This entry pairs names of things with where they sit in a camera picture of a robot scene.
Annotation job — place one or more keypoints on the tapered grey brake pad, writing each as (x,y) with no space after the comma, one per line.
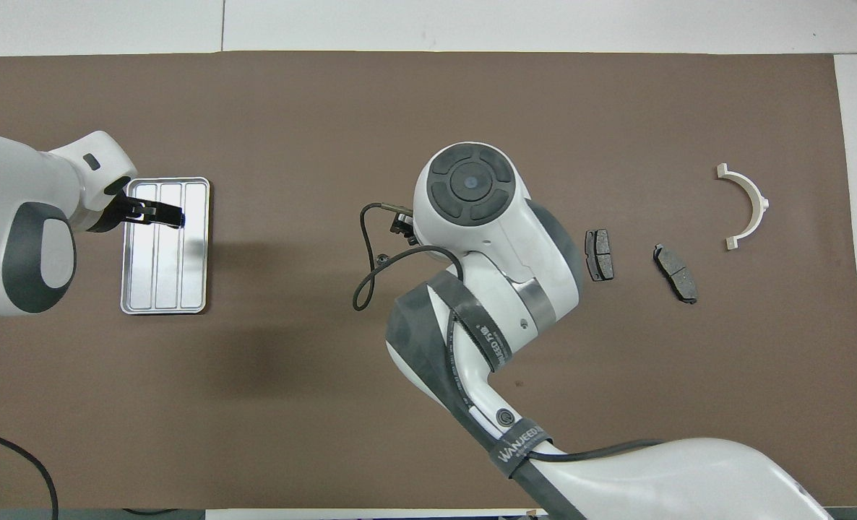
(676,274)

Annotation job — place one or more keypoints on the rectangular grey brake pad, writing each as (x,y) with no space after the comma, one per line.
(600,256)

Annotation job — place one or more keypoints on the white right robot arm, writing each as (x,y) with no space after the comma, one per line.
(501,238)

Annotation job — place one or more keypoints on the white semicircular bracket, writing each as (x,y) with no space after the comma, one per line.
(760,204)

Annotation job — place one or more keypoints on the brown table mat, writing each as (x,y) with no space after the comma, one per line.
(291,419)

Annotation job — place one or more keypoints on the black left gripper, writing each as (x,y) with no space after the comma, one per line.
(114,206)

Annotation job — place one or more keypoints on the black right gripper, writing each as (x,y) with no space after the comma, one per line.
(405,224)

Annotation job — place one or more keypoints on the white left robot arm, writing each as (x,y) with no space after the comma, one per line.
(9,217)

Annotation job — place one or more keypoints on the silver metal tray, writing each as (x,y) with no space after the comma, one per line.
(194,274)

